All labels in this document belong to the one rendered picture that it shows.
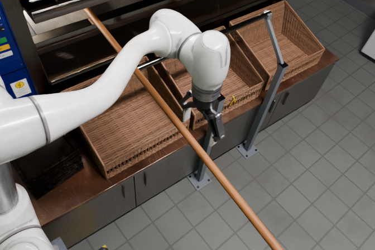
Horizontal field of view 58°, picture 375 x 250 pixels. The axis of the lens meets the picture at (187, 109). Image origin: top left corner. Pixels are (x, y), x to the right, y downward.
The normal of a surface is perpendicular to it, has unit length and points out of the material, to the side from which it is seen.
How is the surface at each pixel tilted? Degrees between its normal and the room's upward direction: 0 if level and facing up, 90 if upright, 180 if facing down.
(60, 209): 0
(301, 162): 0
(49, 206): 0
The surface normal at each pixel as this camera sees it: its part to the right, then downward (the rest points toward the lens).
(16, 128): 0.59, -0.10
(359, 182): 0.09, -0.61
